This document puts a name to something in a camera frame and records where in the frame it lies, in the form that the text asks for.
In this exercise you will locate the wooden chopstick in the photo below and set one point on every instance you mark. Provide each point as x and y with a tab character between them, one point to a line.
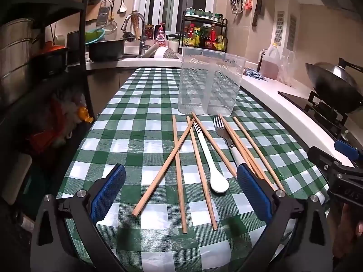
244	148
161	171
178	172
215	147
211	209
258	153
240	148

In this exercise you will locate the white colander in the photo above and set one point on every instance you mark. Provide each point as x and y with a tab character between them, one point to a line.
166	53

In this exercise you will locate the red and yellow plastic bags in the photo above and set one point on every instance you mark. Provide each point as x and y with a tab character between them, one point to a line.
62	113

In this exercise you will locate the kitchen sink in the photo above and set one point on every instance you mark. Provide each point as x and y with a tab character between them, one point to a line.
133	49

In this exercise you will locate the red jar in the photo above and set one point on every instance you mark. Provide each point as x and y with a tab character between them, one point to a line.
149	31

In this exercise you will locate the black cooking pot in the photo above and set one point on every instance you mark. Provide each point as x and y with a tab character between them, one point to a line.
106	51

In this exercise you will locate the metal strainer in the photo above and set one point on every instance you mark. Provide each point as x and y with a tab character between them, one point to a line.
112	26

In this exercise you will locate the row of spice jars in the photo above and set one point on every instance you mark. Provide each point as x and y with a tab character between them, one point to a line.
204	13

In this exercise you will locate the black wok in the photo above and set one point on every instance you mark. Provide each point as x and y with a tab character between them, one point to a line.
331	90

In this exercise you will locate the black gas stove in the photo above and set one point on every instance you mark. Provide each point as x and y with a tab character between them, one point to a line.
317	104

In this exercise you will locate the orange and black pot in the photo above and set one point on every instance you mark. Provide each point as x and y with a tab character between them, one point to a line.
52	59

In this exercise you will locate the dark tall cup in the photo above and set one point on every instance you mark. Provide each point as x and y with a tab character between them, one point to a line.
75	48

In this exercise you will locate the black spice rack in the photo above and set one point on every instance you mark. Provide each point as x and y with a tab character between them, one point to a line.
225	34

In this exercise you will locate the group of sauce bottles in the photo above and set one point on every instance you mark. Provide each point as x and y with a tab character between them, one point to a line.
202	36

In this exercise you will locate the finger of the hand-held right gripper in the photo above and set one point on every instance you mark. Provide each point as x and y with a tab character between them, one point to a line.
323	158
346	148

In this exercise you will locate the white ladle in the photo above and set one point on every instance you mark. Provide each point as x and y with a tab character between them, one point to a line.
122	7

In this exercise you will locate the metal grater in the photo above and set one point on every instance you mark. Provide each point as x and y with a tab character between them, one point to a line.
103	14

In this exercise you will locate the clear plastic bag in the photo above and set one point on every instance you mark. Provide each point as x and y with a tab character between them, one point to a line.
287	68

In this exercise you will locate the stainless steel pot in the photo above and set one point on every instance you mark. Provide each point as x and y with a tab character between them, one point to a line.
15	62

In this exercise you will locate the chrome faucet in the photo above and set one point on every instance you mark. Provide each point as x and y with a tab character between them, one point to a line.
136	18

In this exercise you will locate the blue cloth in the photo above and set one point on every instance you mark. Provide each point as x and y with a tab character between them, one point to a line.
255	74

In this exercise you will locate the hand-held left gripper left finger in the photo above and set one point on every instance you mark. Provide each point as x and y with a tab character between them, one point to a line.
109	192

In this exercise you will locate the white lidded container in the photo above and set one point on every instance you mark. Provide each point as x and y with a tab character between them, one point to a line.
173	44

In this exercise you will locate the hanging kitchen utensils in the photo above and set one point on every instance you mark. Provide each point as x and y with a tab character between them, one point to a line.
241	0

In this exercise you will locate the cooking oil jug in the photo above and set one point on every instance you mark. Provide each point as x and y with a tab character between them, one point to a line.
269	62

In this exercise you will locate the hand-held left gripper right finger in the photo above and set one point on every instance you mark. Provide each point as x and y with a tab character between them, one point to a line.
253	195

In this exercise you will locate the green plastic basin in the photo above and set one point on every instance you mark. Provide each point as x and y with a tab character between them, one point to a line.
95	36

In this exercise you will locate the green checked tablecloth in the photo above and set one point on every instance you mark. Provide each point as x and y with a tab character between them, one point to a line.
136	136

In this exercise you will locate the window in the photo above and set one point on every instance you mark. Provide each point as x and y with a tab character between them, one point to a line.
170	0

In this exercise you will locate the hanging cleaver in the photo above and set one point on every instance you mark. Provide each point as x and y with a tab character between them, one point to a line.
257	11

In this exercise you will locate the steel wok lid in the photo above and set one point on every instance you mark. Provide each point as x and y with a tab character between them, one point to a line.
337	72

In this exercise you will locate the black shelf rack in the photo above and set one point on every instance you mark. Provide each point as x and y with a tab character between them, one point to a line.
82	48

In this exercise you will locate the person's right hand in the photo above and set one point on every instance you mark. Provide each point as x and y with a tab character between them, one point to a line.
350	226

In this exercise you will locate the clear plastic utensil holder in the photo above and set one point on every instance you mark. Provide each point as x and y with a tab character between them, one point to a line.
209	76

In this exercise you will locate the pink soap bottle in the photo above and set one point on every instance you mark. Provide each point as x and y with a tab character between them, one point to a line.
160	36

